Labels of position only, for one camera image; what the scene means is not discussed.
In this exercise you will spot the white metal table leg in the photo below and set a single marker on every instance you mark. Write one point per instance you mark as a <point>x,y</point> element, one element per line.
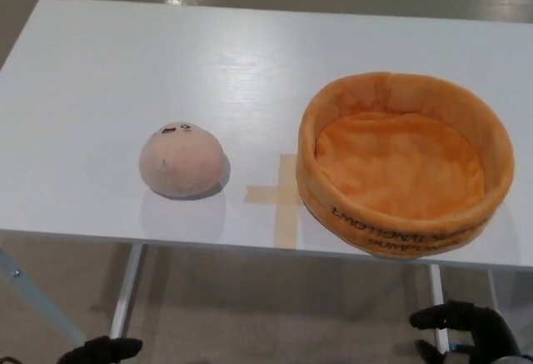
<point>127,289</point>
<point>438,297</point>

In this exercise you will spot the long beige masking tape strip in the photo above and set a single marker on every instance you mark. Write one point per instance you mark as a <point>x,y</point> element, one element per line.
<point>286,222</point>

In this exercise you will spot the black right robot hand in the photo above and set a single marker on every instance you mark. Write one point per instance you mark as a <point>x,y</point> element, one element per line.
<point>491,330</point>

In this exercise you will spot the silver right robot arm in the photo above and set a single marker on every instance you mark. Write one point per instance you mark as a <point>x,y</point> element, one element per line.
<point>518,360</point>

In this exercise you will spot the pink round plush toy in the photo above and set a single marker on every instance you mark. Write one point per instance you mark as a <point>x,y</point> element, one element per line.
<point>183,162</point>

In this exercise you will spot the orange plush round basket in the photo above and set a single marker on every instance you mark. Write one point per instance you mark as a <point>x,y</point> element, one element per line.
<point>395,164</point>

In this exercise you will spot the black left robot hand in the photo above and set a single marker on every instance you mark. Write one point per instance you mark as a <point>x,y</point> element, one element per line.
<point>100,349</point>

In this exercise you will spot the grey metal frame bar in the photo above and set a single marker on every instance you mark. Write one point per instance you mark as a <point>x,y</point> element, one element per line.
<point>37,293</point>

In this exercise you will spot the short notched beige tape strip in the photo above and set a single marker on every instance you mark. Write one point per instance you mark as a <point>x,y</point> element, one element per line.
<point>262,194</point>

